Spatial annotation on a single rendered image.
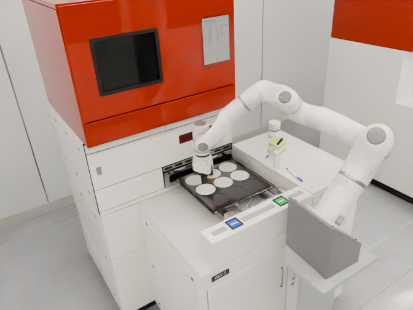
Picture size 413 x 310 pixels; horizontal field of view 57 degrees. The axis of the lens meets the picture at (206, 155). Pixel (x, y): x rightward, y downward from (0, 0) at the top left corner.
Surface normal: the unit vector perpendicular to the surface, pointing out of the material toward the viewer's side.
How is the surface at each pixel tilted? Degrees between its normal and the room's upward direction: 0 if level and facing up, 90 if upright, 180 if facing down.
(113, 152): 90
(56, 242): 0
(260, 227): 90
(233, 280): 90
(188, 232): 0
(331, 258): 90
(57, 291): 0
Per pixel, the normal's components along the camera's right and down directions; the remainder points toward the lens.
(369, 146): -0.69, 0.31
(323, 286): -0.05, -0.87
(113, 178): 0.54, 0.38
